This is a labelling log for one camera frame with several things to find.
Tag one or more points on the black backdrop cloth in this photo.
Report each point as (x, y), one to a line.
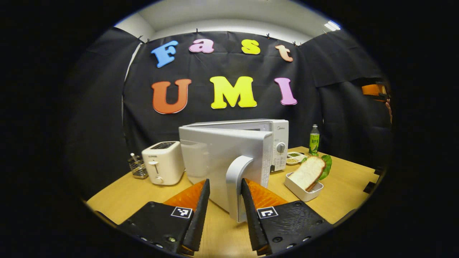
(100, 107)

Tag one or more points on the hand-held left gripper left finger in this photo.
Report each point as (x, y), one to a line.
(200, 222)

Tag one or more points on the white microwave oven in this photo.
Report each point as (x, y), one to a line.
(215, 157)

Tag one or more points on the bread and lettuce sandwich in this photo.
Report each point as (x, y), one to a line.
(306, 173)

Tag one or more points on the white rectangular dish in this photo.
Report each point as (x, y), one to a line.
(304, 195)

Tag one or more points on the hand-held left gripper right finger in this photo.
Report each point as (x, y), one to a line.
(251, 222)

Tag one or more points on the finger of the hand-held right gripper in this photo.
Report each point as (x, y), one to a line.
(373, 89)

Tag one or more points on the green drink bottle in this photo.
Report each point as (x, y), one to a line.
(314, 143)

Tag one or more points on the cream toaster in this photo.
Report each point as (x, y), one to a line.
(165, 168)

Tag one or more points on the small ceiling light panel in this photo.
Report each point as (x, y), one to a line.
(332, 25)

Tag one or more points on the small divided snack dish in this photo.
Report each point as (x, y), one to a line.
(294, 160)

